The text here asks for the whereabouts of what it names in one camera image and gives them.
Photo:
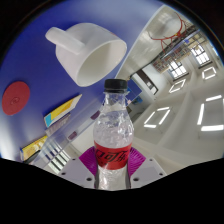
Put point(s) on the blue table with red legs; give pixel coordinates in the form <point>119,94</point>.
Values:
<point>170,31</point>

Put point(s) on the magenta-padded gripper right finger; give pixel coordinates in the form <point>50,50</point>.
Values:
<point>146,171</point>

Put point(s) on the table tennis net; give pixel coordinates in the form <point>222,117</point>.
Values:
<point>60,146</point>

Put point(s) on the white mug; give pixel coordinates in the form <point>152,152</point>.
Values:
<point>90,50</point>

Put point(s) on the ceiling lights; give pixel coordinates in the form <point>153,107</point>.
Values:
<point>210,127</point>

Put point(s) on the red round coaster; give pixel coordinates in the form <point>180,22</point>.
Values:
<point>15,98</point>

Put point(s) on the shelf unit with books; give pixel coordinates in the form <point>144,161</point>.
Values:
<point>176,53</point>

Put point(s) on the clear red-labelled water bottle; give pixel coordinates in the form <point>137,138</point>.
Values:
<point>113,133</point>

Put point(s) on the small bright window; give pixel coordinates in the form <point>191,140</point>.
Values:
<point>176,69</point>

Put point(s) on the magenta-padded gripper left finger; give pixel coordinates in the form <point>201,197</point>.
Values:
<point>78,171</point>

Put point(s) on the grey striped booklet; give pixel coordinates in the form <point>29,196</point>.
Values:
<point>58,125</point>

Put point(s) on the folded blue tennis tables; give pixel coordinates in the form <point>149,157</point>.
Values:
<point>134,91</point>

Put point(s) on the yellow and blue book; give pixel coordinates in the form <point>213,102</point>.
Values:
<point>61,111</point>

